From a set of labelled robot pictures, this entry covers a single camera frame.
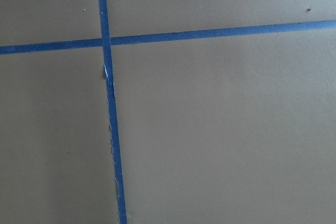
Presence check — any long blue tape strip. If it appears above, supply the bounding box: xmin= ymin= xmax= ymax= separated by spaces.
xmin=98 ymin=0 xmax=128 ymax=223

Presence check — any crossing blue tape strip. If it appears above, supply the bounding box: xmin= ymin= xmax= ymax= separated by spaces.
xmin=1 ymin=20 xmax=335 ymax=55

